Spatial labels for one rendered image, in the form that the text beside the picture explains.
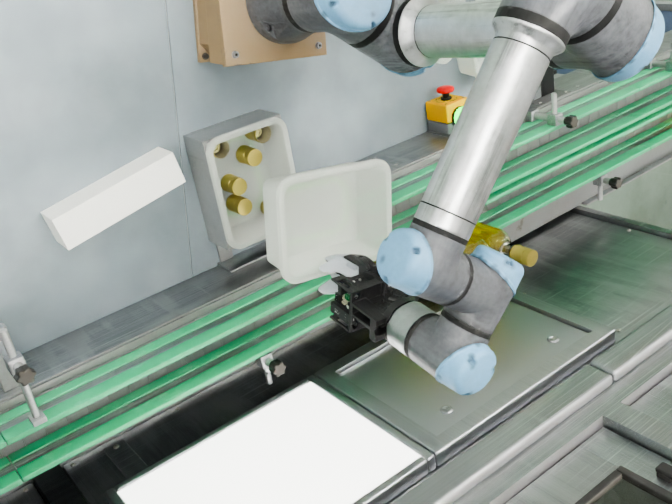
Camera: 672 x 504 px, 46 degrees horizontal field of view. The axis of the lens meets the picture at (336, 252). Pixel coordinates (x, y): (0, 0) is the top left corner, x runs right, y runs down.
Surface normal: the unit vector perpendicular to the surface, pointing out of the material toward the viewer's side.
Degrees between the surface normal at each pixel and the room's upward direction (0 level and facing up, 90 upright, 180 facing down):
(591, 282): 91
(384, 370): 90
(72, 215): 0
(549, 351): 90
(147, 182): 0
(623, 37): 31
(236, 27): 5
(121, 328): 90
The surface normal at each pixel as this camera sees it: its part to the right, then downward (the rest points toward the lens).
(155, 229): 0.60, 0.26
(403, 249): -0.72, -0.27
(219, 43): -0.80, 0.23
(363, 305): 0.04, -0.88
